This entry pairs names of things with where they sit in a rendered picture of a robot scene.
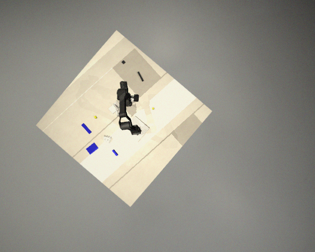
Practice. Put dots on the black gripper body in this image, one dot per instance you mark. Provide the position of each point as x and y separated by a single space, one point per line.
135 96

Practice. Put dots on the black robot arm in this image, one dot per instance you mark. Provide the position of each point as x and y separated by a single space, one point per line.
123 95

